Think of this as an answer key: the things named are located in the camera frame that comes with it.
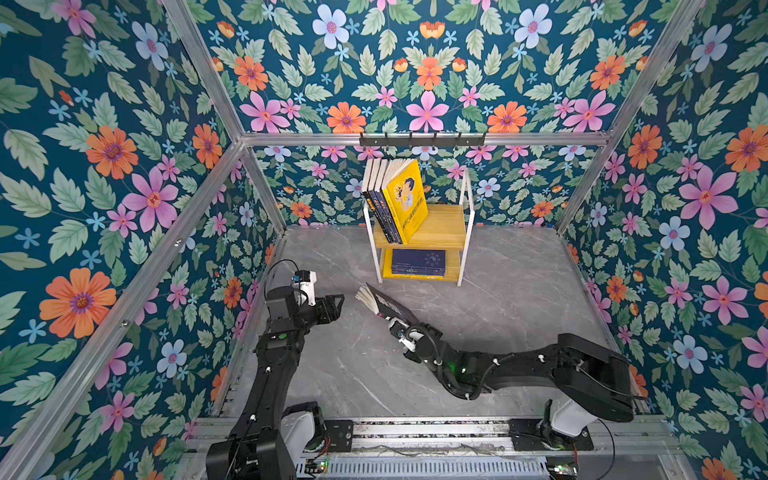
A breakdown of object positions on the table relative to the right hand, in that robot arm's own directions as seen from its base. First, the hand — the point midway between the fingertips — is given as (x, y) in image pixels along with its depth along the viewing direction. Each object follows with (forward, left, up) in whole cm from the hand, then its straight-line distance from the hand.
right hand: (414, 315), depth 83 cm
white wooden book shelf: (+25, -10, +9) cm, 28 cm away
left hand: (+3, +21, +4) cm, 22 cm away
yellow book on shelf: (+20, +10, -6) cm, 23 cm away
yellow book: (+25, +3, +24) cm, 34 cm away
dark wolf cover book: (0, +8, +5) cm, 9 cm away
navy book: (+21, 0, -2) cm, 21 cm away
